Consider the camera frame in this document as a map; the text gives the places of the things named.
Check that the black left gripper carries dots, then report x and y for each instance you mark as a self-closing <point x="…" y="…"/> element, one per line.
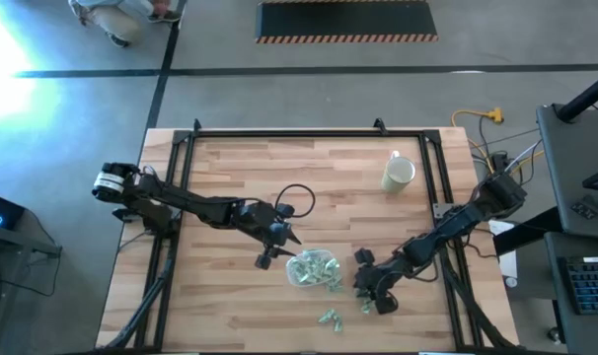
<point x="273" y="235"/>

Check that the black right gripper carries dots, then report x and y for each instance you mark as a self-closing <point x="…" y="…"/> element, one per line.
<point x="385" y="276"/>

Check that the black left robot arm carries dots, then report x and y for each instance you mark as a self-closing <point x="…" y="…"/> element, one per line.
<point x="195" y="207"/>

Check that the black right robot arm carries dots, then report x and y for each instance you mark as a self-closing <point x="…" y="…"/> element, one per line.
<point x="457" y="222"/>

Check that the clear plastic bin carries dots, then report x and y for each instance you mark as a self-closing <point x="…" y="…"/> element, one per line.
<point x="290" y="268"/>

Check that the pale green mug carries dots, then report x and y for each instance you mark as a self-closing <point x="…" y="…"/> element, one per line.
<point x="395" y="182"/>

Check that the white paper sheet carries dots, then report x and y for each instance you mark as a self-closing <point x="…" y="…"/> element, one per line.
<point x="507" y="261"/>

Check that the dark table clamp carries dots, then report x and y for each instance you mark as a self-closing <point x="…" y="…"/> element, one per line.
<point x="196" y="126"/>
<point x="379" y="126"/>

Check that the white round cap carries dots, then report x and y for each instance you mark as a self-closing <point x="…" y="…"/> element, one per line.
<point x="511" y="282"/>

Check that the black desk leg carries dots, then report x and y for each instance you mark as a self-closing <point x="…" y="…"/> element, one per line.
<point x="526" y="229"/>

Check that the black power strip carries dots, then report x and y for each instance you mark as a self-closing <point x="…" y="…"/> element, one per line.
<point x="500" y="161"/>

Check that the black caster wheel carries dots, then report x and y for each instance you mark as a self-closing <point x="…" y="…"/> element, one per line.
<point x="554" y="335"/>

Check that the dark grey keyboard desk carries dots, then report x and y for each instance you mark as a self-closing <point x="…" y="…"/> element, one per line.
<point x="575" y="335"/>

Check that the backlit keyboard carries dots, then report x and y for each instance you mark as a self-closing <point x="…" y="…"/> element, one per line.
<point x="590" y="288"/>

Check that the black hazard striped floor mat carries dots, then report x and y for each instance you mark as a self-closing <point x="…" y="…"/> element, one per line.
<point x="346" y="20"/>

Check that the grey equipment stand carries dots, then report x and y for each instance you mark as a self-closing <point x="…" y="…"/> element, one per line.
<point x="13" y="241"/>

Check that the person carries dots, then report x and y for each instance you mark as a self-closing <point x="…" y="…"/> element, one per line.
<point x="116" y="22"/>

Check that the black device with blue light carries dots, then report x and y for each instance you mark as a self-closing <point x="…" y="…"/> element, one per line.
<point x="8" y="209"/>

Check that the black pole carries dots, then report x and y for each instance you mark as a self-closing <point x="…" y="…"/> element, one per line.
<point x="587" y="96"/>

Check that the grey metal bracket plate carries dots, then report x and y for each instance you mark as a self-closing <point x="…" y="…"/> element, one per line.
<point x="442" y="211"/>

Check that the black aluminium table frame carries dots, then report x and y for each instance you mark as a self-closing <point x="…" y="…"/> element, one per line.
<point x="304" y="132"/>

